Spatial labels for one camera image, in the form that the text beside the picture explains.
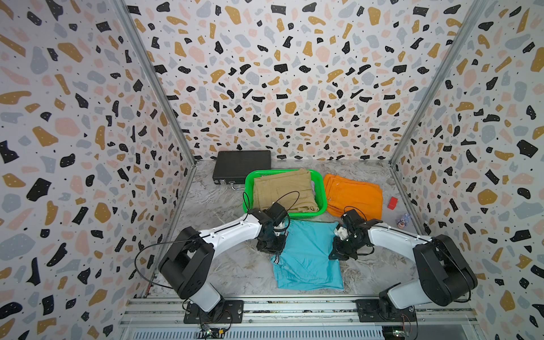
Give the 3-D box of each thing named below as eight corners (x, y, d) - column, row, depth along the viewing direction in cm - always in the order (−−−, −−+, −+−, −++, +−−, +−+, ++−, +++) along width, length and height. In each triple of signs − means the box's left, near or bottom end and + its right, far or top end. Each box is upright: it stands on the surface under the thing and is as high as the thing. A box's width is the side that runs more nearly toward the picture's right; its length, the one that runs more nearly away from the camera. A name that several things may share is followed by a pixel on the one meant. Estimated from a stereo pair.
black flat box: (214, 186, 113) (210, 178, 108) (222, 157, 127) (219, 149, 122) (269, 186, 113) (268, 178, 108) (271, 158, 127) (270, 149, 122)
